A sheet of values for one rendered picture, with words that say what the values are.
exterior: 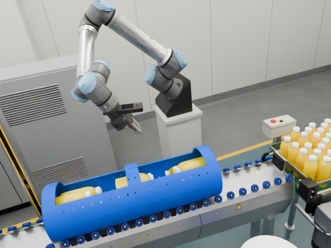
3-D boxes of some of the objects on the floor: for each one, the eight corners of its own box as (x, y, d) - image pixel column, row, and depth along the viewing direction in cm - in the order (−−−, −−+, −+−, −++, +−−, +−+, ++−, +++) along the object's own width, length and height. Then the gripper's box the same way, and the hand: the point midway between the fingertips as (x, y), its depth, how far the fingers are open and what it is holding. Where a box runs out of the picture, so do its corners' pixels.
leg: (256, 268, 199) (263, 214, 168) (263, 266, 200) (271, 211, 169) (261, 275, 194) (268, 220, 163) (268, 273, 195) (276, 218, 164)
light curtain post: (74, 278, 209) (-25, 85, 125) (82, 275, 210) (-12, 82, 126) (74, 285, 204) (-30, 89, 120) (81, 283, 205) (-17, 86, 121)
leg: (247, 252, 211) (251, 199, 180) (253, 250, 212) (259, 197, 181) (251, 259, 206) (256, 204, 175) (257, 257, 207) (264, 202, 176)
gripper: (103, 105, 119) (131, 132, 132) (101, 117, 112) (130, 144, 125) (117, 96, 117) (144, 124, 129) (116, 108, 110) (145, 137, 122)
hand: (141, 130), depth 125 cm, fingers closed
